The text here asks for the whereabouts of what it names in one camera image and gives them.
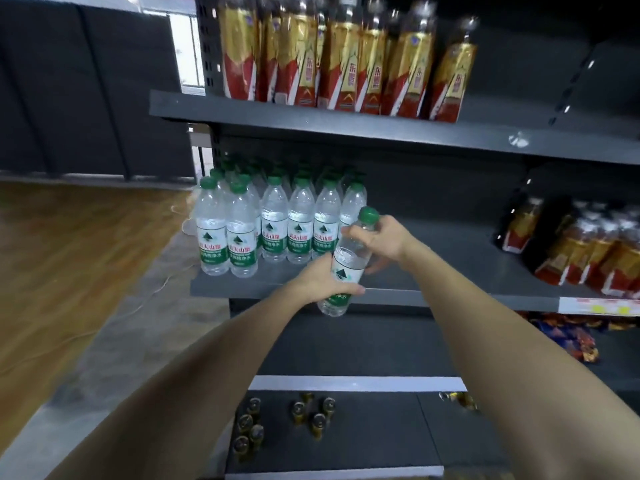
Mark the pile of blue orange snack packets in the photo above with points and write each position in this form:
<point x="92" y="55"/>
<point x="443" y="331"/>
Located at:
<point x="575" y="339"/>

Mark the group of small gold cans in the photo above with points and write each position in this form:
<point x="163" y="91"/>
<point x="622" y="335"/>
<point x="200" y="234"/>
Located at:
<point x="300" y="412"/>

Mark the person's left hand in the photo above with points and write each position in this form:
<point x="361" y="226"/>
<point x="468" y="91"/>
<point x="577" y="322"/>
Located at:
<point x="320" y="282"/>

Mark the row of shelved water bottles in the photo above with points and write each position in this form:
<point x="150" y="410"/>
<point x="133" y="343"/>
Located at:
<point x="250" y="234"/>

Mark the white table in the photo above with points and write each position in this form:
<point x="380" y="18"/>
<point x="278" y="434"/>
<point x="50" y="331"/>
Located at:
<point x="199" y="137"/>

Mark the scattered gold drink cans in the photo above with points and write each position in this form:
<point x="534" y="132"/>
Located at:
<point x="460" y="399"/>

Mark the person's right hand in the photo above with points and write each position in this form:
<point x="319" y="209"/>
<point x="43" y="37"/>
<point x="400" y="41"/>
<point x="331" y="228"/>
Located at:
<point x="395" y="242"/>

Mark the dark grey metal shelf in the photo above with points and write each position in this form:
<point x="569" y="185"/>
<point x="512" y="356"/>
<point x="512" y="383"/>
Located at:
<point x="450" y="194"/>

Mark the dark grey partition panels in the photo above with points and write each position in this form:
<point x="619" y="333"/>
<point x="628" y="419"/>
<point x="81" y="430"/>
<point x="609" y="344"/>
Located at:
<point x="75" y="94"/>

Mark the row of gold red drink bottles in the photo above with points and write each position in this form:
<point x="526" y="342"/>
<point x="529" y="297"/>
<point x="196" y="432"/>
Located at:
<point x="350" y="59"/>

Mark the water bottle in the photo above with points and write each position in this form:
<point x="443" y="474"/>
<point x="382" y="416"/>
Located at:
<point x="350" y="262"/>

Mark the person's left forearm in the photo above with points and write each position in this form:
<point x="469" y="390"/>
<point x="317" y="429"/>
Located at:
<point x="175" y="394"/>

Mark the person's right forearm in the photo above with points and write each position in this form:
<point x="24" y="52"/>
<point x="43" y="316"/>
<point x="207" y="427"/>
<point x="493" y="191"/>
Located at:
<point x="525" y="369"/>

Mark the group of red gold bottles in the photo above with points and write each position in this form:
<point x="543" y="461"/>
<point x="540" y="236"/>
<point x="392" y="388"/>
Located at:
<point x="580" y="249"/>

